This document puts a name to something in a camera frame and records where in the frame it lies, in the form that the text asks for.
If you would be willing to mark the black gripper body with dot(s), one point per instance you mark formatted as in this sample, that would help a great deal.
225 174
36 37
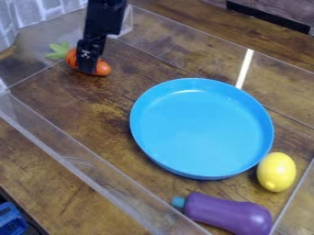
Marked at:
105 17

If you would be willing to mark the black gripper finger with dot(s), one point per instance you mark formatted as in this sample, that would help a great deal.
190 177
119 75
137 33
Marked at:
88 50

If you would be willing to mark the orange toy carrot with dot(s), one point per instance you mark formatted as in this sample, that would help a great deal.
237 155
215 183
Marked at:
63 51

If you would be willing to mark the blue round tray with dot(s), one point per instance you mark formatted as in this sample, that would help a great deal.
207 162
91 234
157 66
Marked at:
201 128

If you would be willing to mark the white patterned curtain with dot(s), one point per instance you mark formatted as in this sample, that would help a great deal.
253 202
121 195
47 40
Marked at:
22 13

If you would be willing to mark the dark baseboard strip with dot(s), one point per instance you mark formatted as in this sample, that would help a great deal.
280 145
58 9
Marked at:
281 21

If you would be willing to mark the blue object at corner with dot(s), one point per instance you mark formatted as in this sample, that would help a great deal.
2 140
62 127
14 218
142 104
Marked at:
12 222

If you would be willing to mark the yellow toy lemon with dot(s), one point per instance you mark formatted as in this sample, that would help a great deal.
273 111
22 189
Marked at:
277 172

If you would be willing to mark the purple toy eggplant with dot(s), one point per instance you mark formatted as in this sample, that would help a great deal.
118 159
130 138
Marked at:
242 218

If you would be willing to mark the clear acrylic enclosure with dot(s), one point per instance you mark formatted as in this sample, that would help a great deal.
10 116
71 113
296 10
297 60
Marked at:
72 167

